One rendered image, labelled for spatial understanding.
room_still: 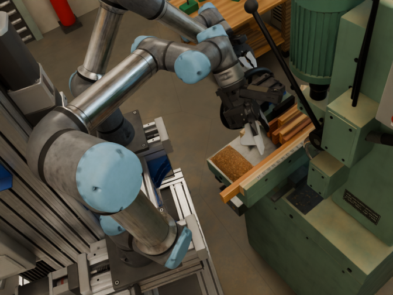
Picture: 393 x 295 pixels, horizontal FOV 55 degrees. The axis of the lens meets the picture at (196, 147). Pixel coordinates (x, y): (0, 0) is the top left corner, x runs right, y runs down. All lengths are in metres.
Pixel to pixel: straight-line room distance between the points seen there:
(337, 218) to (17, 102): 0.98
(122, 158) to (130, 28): 3.04
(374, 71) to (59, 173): 0.63
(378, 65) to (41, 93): 0.77
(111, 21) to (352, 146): 0.92
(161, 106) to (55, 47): 1.39
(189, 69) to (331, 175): 0.45
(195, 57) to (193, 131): 1.69
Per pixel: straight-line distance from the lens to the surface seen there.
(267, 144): 1.29
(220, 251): 2.09
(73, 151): 0.67
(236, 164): 1.21
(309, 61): 1.01
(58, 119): 0.77
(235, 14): 2.54
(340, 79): 0.98
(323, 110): 1.17
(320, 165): 1.03
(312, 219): 1.26
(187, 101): 2.75
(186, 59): 0.88
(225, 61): 0.99
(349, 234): 1.26
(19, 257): 1.39
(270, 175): 1.18
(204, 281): 1.82
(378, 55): 0.82
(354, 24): 0.88
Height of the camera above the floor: 1.93
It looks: 52 degrees down
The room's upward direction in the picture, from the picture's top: 16 degrees counter-clockwise
